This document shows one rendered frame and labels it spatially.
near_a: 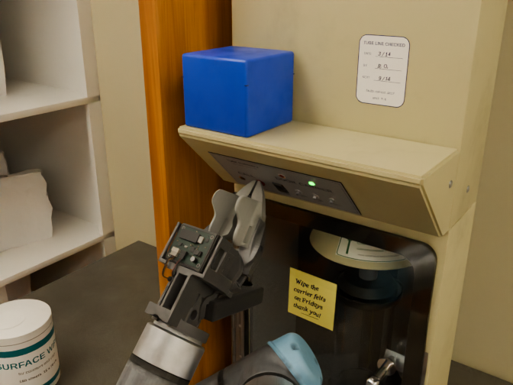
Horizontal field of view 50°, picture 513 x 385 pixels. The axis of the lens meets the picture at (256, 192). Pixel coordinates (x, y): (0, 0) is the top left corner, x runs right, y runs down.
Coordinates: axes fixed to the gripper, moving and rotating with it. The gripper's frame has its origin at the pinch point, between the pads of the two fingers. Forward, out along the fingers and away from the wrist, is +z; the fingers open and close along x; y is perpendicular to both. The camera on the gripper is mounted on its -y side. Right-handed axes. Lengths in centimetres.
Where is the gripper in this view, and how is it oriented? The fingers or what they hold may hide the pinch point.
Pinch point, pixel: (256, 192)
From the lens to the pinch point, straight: 72.1
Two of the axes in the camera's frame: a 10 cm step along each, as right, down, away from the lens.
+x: -8.1, -2.2, 5.5
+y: -4.2, -4.5, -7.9
